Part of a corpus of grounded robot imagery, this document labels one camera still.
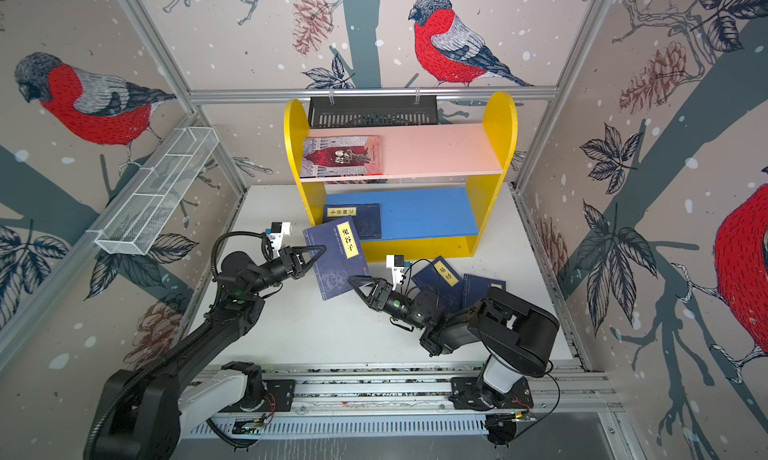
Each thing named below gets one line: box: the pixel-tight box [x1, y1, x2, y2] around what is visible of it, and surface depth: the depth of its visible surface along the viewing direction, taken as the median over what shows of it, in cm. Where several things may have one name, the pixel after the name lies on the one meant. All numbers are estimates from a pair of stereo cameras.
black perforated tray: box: [308, 95, 438, 128], surface depth 96 cm
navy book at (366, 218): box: [322, 203, 382, 240], surface depth 94 cm
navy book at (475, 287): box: [462, 273, 507, 309], surface depth 94 cm
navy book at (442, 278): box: [411, 256, 463, 315], surface depth 96 cm
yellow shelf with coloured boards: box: [285, 92, 518, 262], surface depth 79 cm
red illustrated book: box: [300, 135, 384, 177], surface depth 73 cm
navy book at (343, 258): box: [302, 216, 370, 301], surface depth 73 cm
